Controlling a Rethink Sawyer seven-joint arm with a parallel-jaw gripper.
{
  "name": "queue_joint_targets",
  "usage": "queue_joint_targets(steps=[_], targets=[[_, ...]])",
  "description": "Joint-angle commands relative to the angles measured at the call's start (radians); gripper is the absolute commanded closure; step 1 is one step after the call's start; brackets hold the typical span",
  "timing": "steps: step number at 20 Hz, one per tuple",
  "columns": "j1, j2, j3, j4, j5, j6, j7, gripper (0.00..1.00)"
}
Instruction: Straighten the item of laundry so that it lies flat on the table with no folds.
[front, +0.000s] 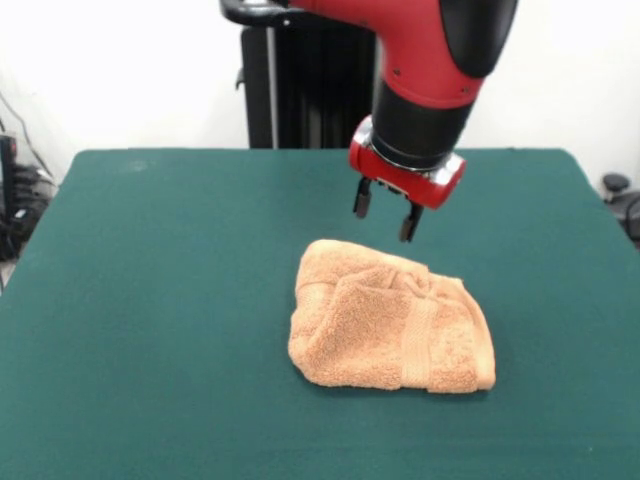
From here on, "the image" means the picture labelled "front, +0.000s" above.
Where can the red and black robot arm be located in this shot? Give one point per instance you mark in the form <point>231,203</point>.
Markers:
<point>425,50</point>

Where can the orange terry towel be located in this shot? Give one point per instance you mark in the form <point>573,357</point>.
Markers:
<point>370,330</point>

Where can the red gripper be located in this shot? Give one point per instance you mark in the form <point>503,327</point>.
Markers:
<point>395,177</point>

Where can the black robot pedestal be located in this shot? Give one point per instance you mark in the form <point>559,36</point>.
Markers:
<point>310,90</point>

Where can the black electronics box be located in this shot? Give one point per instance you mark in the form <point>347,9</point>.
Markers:
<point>8,200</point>

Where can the dark green table cloth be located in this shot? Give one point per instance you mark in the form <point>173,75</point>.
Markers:
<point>150,325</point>

